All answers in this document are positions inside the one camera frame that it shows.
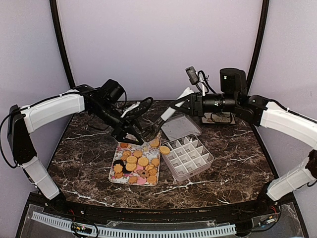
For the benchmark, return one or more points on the right black frame post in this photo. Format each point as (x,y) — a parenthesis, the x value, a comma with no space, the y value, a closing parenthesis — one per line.
(258,43)

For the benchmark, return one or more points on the orange chip cookie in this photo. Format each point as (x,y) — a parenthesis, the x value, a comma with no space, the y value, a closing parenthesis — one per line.
(124,145)

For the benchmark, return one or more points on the large embossed round biscuit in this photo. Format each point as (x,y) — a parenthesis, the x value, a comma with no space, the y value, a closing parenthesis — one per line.
(143,161)

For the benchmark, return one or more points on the metal tongs white handle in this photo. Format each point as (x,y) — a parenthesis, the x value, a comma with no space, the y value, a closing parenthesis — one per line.
(150,132)

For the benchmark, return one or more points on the white cable duct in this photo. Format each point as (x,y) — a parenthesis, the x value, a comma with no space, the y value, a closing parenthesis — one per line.
(136,230)

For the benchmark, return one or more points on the black frame post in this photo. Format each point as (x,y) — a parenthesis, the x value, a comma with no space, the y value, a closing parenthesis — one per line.
(60,43)
(258,43)

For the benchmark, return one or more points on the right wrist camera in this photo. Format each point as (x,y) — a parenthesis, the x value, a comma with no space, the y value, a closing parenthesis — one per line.
(192,74)

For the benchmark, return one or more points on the black chocolate sandwich cookie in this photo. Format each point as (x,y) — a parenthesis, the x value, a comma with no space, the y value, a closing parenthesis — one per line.
(120,162)

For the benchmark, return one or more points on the compartment cookie box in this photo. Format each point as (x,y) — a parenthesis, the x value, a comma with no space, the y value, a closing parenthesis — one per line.
(188,157)

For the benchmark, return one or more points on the swirl butter cookie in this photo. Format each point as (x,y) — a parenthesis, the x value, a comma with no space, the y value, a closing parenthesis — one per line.
(125,155)

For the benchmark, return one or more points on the left black frame post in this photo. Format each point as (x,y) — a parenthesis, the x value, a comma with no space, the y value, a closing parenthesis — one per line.
(60,43)

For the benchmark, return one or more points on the round sandwich biscuit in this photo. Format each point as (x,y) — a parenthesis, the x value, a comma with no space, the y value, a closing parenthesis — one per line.
(164,150)

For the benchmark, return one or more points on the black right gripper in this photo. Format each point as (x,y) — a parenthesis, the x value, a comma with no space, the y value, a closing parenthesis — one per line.
(196,108)

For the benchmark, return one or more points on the floral cookie tray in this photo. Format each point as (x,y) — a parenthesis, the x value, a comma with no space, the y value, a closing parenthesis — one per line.
(128,174)

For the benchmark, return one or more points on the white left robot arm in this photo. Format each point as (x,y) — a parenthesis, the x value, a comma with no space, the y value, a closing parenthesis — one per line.
(23,122)

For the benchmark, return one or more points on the clear box lid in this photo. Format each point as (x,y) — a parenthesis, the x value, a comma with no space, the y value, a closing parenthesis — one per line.
(180,126)

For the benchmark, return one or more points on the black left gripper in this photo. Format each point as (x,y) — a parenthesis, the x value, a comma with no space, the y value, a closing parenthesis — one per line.
(119,129)

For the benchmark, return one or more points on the floral square coaster plate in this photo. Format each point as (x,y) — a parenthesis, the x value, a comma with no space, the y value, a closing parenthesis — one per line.
(218,118)

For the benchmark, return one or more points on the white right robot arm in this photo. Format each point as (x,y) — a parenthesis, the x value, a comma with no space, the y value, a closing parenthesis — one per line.
(259,111)

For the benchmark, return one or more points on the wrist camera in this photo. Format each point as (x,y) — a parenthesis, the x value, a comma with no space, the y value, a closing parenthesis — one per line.
(137,109)
(192,74)

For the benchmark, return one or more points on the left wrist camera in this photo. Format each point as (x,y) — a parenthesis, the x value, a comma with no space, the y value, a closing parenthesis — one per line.
(137,109)

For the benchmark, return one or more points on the brown flower cookie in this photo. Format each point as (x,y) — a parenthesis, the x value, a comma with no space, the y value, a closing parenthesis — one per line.
(143,173)

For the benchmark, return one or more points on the pink round cookie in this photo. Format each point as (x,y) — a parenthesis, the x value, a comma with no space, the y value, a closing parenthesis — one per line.
(141,180)

